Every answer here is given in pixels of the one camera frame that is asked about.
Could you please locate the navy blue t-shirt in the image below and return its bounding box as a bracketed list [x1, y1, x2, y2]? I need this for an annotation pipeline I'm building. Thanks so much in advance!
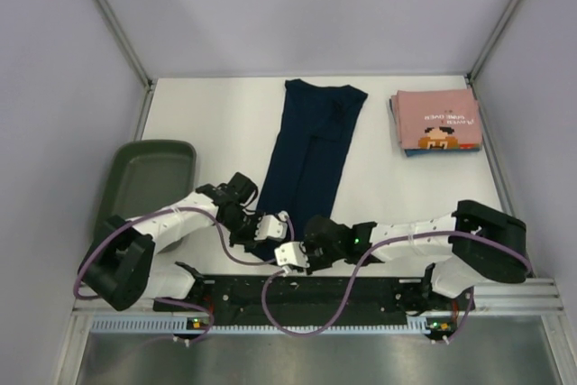
[257, 79, 368, 240]

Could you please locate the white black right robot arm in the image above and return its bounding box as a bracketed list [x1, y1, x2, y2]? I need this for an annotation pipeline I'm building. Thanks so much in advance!
[303, 200, 531, 309]

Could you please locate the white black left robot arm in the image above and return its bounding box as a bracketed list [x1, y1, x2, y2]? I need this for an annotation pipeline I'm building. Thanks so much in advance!
[74, 172, 265, 311]

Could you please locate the dark green plastic bin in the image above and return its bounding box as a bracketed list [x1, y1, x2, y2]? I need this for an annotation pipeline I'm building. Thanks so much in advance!
[93, 140, 197, 241]

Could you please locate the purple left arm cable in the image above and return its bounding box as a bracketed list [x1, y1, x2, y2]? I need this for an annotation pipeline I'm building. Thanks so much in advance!
[72, 206, 297, 344]

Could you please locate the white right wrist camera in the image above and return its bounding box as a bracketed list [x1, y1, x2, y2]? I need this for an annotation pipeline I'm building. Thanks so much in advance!
[274, 242, 310, 272]

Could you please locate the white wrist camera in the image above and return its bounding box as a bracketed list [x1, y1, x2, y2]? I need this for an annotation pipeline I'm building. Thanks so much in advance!
[255, 211, 289, 241]
[274, 242, 310, 272]

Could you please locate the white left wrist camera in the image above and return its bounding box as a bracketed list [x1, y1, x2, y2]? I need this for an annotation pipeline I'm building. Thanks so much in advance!
[255, 211, 289, 241]

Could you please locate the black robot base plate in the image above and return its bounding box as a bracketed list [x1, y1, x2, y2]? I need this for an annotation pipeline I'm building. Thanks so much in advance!
[151, 272, 452, 325]

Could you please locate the light blue slotted cable duct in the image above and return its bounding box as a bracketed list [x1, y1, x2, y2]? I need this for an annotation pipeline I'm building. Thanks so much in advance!
[90, 316, 449, 335]

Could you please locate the aluminium front frame rail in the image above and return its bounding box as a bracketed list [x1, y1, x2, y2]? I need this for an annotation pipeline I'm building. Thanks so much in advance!
[72, 279, 564, 316]

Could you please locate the left aluminium frame post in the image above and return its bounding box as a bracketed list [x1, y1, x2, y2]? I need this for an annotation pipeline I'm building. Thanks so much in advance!
[67, 0, 157, 93]

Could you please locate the aluminium frame post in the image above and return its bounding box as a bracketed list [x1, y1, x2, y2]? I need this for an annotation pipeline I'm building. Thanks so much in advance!
[465, 0, 556, 84]
[67, 0, 157, 93]

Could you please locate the right aluminium frame post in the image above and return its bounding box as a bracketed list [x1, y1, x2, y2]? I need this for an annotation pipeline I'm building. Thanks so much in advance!
[465, 0, 556, 84]

